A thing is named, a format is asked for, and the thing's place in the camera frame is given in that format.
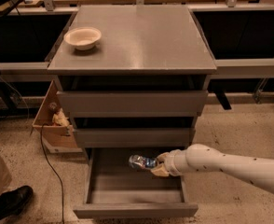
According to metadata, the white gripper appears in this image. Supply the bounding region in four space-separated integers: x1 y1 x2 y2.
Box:
151 149 187 177

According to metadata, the silver blue redbull can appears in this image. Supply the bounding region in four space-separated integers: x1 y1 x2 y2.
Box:
129 155 158 170

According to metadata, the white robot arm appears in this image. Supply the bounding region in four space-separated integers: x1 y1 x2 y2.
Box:
151 144 274 194

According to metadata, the grey middle drawer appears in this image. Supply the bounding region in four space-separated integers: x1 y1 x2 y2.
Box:
74 117 195 147

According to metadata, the grey drawer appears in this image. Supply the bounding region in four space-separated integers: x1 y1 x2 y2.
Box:
74 117 195 147
56 75 209 117
74 147 199 218

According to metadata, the grey bottom drawer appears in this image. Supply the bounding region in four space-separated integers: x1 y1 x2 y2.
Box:
74 147 199 218

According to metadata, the grey top drawer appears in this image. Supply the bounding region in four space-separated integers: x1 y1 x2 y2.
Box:
56 75 209 117

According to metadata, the grey drawer cabinet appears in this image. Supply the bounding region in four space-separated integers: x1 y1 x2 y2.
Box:
48 5 216 218

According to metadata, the wooden box on floor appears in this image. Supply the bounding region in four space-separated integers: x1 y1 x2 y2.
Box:
33 81 78 152

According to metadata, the crumpled item in box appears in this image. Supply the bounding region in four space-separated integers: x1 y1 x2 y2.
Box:
48 102 70 127

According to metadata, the white paper bowl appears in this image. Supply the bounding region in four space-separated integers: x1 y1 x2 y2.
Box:
63 27 102 50

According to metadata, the black leather shoe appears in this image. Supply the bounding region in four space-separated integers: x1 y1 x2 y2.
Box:
0 186 34 220

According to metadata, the grey metal rail frame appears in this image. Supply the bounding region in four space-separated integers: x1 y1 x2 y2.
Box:
0 6 274 81

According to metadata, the black floor cable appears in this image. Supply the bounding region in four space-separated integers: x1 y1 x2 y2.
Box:
39 122 66 224

